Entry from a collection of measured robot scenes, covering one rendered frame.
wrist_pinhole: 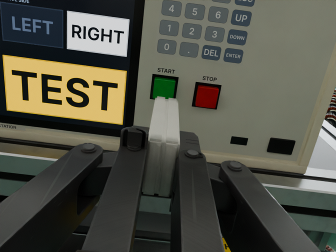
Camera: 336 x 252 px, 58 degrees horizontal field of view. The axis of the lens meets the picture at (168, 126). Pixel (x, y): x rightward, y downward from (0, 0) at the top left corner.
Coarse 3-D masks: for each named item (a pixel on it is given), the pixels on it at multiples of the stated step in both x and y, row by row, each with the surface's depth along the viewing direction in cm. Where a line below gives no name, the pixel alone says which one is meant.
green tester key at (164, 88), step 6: (156, 78) 26; (162, 78) 26; (168, 78) 26; (156, 84) 26; (162, 84) 26; (168, 84) 26; (174, 84) 26; (156, 90) 26; (162, 90) 26; (168, 90) 26; (156, 96) 26; (162, 96) 26; (168, 96) 26
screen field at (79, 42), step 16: (16, 16) 24; (32, 16) 24; (48, 16) 24; (64, 16) 24; (80, 16) 24; (96, 16) 24; (16, 32) 25; (32, 32) 25; (48, 32) 25; (64, 32) 25; (80, 32) 25; (96, 32) 25; (112, 32) 25; (80, 48) 25; (96, 48) 25; (112, 48) 25
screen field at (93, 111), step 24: (24, 72) 26; (48, 72) 26; (72, 72) 26; (96, 72) 26; (120, 72) 26; (24, 96) 27; (48, 96) 27; (72, 96) 27; (96, 96) 27; (120, 96) 27; (96, 120) 28; (120, 120) 28
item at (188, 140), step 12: (180, 132) 17; (192, 132) 17; (180, 144) 15; (192, 144) 16; (216, 168) 14; (216, 180) 13; (216, 192) 13; (228, 192) 13; (216, 204) 13; (228, 204) 13
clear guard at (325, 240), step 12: (144, 216) 28; (156, 216) 29; (168, 216) 29; (144, 228) 27; (156, 228) 27; (168, 228) 27; (144, 240) 26; (156, 240) 26; (168, 240) 26; (312, 240) 28; (324, 240) 28
